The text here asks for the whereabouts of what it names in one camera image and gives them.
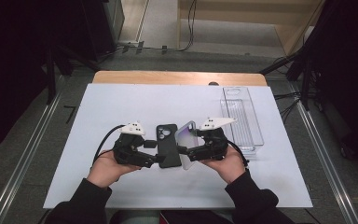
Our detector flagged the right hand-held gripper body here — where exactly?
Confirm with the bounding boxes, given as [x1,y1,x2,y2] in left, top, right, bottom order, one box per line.
[187,117,239,162]

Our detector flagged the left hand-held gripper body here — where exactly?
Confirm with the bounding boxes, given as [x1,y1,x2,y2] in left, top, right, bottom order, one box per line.
[112,120,158,169]

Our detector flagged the black phone case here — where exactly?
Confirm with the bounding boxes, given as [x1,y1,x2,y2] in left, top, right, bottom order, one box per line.
[156,123,183,169]

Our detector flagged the clear phone case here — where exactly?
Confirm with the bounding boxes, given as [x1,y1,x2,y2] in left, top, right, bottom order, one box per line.
[174,120,200,171]

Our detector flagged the clear plastic box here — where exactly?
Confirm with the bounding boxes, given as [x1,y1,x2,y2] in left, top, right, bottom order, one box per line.
[219,86,265,157]

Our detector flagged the person's left hand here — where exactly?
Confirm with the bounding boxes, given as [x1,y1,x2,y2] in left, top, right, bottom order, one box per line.
[87,150,143,189]

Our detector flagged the person's right hand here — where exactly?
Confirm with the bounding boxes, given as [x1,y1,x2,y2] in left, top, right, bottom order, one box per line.
[200,145,246,185]

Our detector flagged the white board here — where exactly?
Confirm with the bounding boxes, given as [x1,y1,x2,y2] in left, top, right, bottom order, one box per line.
[42,83,313,209]

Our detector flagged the black stand leg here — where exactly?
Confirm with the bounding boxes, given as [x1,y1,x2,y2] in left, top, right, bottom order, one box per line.
[259,0,327,76]

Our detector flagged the black cabinet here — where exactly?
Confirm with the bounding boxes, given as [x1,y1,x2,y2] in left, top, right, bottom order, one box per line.
[80,0,126,62]

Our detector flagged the wooden shelf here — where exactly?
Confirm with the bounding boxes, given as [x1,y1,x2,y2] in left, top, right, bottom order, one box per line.
[176,0,324,57]

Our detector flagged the dark curtain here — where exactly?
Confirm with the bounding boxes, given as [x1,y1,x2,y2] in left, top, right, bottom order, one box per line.
[0,0,59,157]
[304,0,358,167]

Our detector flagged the left hand-held gripper cable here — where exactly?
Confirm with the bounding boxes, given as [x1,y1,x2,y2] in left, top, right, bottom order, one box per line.
[92,124,127,166]

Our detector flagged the hand-held gripper cable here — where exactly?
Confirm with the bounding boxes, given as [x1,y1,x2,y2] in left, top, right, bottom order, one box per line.
[92,124,127,166]
[227,139,250,171]

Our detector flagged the right hand-held gripper cable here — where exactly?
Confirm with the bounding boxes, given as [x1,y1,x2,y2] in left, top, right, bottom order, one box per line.
[227,139,250,171]

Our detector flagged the black floor cables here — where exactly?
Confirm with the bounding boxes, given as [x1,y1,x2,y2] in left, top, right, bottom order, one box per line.
[273,91,302,122]

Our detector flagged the metal floor rail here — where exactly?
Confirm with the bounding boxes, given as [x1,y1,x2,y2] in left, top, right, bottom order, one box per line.
[0,74,64,224]
[295,101,358,224]

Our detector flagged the hanging black cable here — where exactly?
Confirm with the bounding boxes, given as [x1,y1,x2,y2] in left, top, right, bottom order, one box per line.
[180,0,199,52]

